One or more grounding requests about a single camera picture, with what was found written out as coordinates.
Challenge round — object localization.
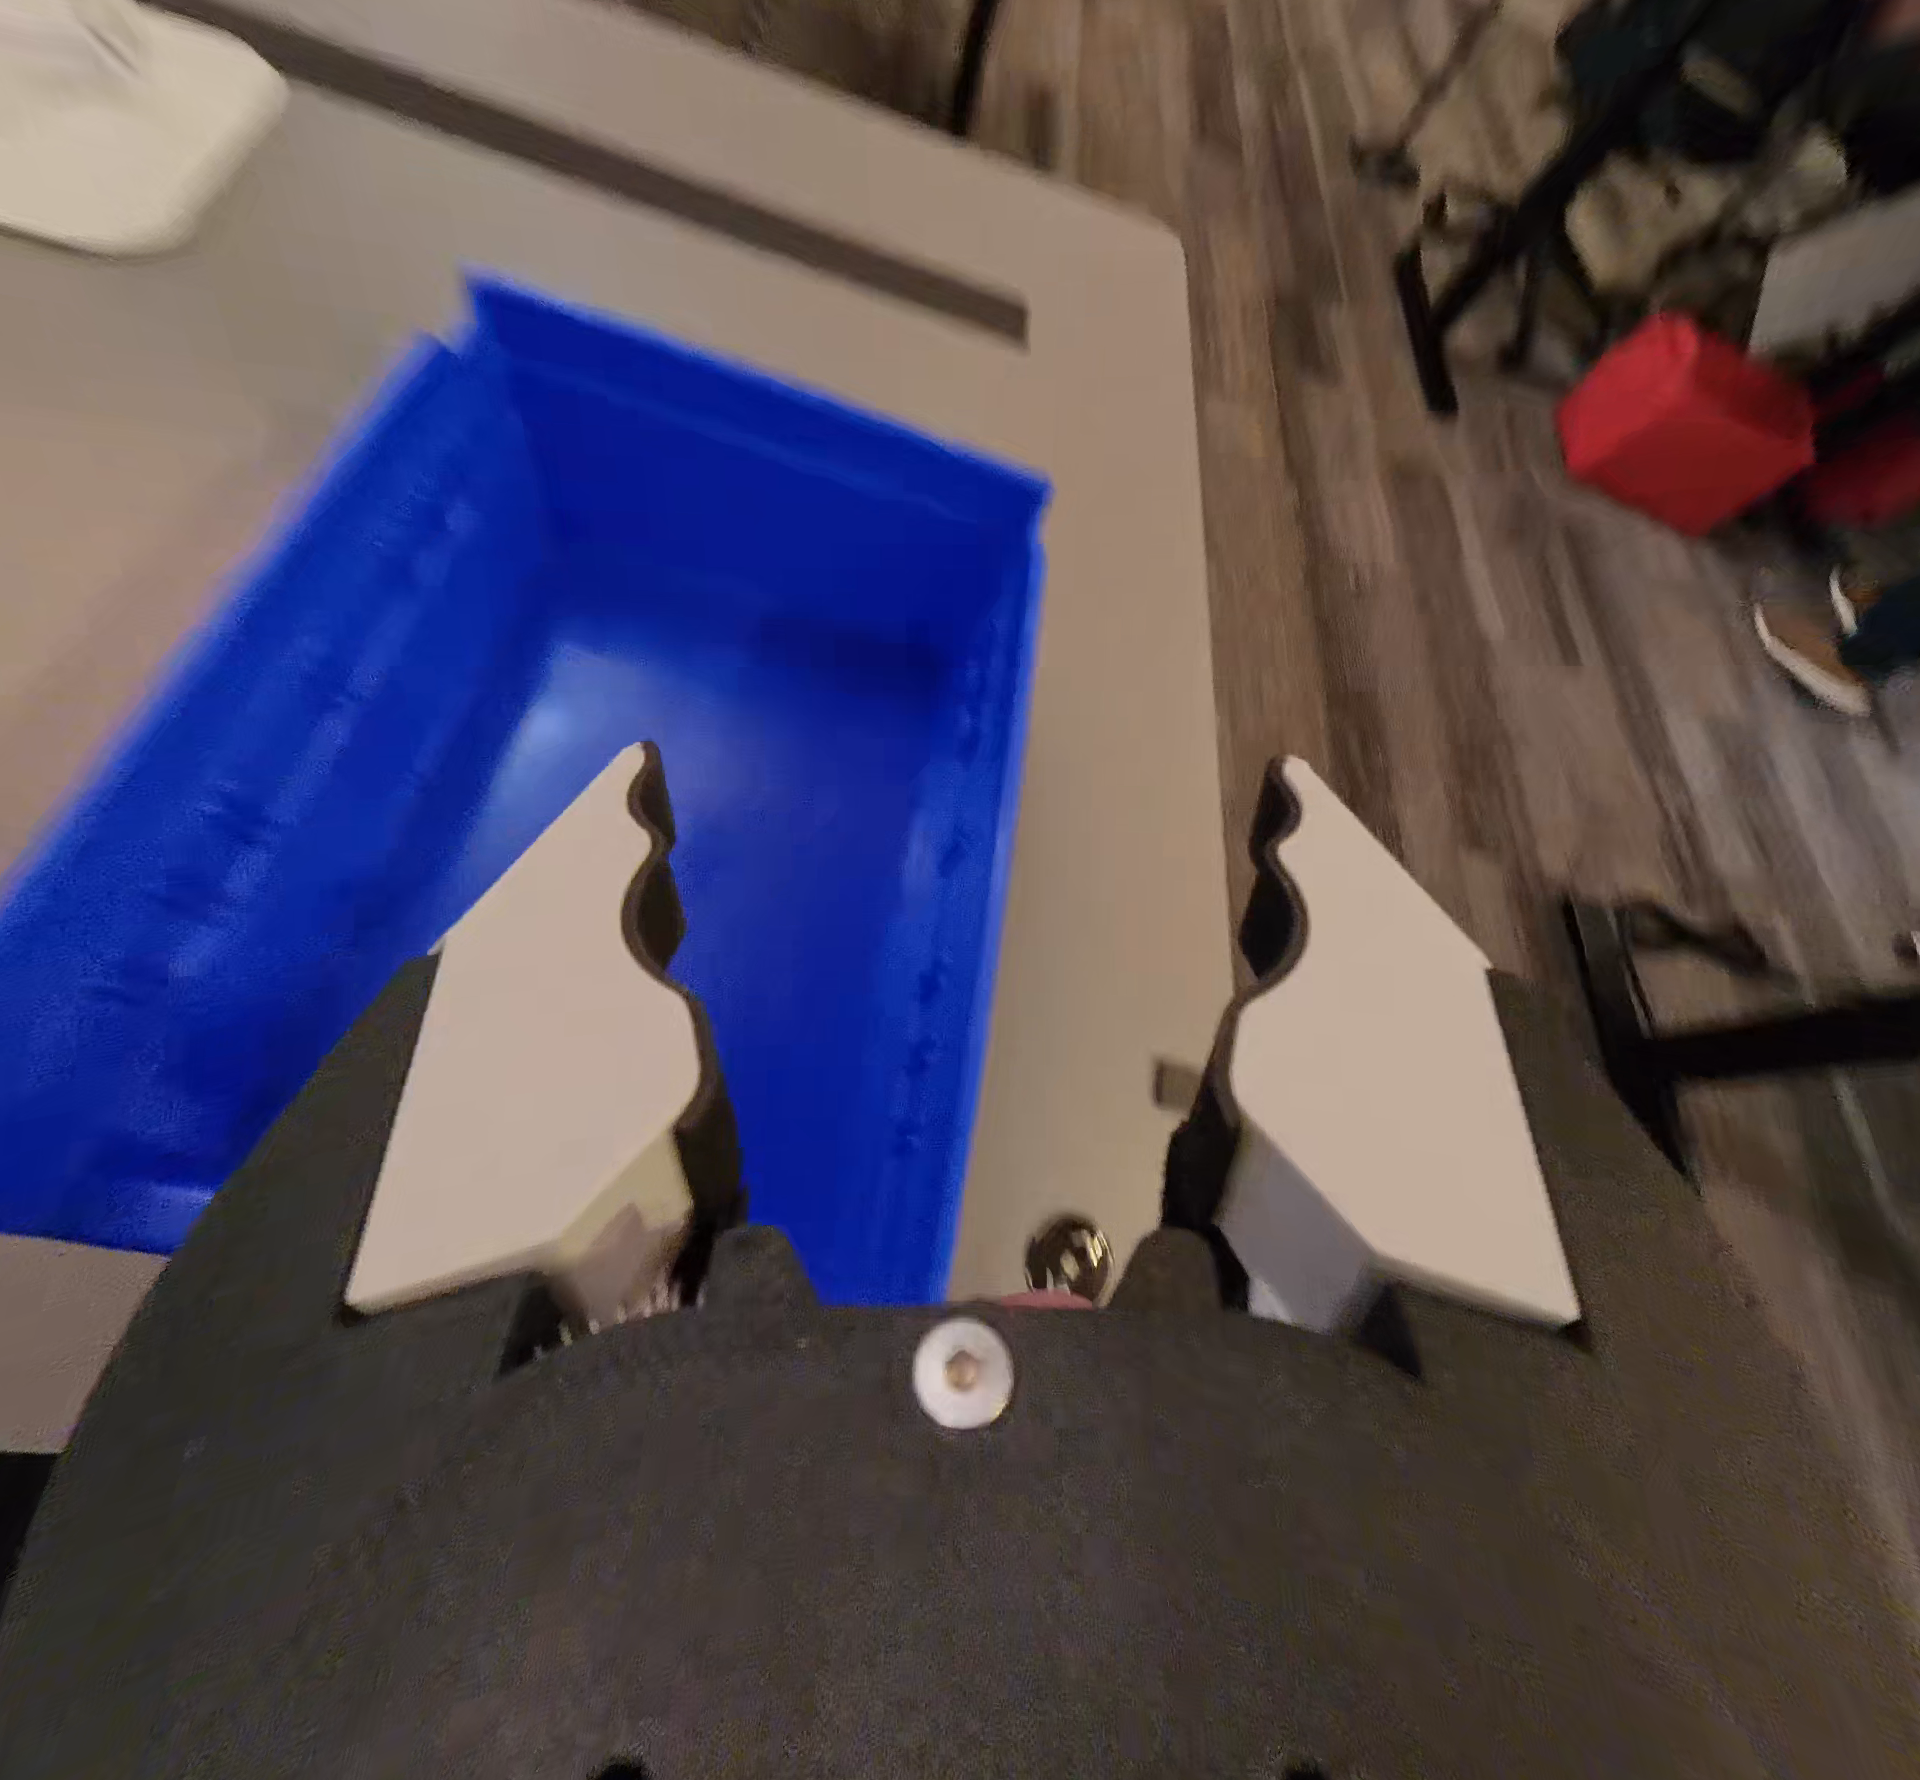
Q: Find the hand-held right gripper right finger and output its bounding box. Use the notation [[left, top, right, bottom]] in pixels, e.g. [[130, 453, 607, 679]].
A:
[[1162, 756, 1588, 1335]]

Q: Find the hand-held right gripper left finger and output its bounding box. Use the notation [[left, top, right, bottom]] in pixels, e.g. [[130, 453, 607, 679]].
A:
[[343, 741, 751, 1317]]

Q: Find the blue plastic bin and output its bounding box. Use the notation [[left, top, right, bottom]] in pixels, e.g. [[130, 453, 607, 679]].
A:
[[0, 272, 1057, 1312]]

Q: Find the round metal knob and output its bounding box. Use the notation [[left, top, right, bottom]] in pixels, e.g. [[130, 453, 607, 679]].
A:
[[1027, 1213, 1117, 1304]]

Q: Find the red bag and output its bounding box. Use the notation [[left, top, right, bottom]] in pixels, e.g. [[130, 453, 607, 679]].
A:
[[1557, 313, 1819, 537]]

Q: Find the black chair frame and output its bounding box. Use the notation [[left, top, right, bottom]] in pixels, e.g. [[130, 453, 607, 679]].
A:
[[1350, 0, 1871, 420]]

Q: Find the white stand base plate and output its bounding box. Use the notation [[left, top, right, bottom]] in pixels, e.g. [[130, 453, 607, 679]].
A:
[[0, 0, 293, 256]]

